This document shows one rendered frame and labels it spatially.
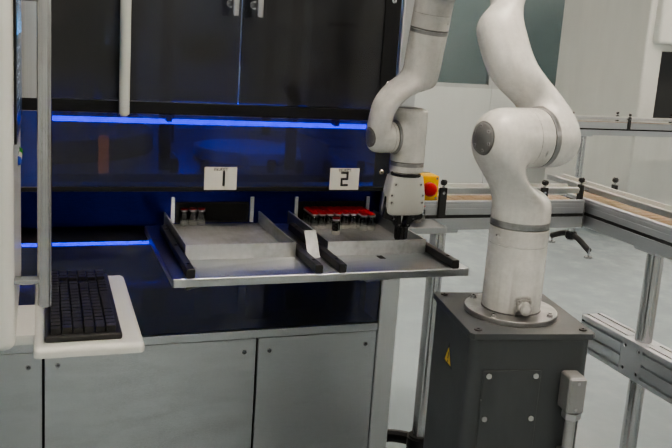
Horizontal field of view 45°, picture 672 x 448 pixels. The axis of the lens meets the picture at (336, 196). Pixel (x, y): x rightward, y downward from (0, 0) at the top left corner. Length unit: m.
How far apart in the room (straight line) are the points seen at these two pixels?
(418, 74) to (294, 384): 0.95
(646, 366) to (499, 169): 1.19
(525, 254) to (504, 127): 0.26
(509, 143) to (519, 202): 0.13
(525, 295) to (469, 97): 6.00
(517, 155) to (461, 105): 6.02
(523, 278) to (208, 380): 0.98
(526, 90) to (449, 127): 5.87
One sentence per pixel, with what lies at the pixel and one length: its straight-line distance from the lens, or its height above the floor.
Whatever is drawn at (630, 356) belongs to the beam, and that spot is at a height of 0.50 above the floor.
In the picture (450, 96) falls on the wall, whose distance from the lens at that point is 7.54.
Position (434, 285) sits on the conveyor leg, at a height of 0.66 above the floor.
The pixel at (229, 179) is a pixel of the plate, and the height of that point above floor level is 1.02.
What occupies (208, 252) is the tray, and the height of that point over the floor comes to 0.90.
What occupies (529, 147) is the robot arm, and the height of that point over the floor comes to 1.21.
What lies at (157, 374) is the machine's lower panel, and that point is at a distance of 2.26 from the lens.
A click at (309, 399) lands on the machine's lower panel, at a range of 2.40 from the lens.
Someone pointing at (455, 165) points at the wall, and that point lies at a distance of 7.66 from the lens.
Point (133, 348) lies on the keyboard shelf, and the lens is 1.62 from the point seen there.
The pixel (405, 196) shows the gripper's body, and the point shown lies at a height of 1.02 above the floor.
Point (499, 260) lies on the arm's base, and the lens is 1.68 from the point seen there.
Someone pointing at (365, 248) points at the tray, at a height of 0.90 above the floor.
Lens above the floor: 1.40
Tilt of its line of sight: 11 degrees down
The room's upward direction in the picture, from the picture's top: 4 degrees clockwise
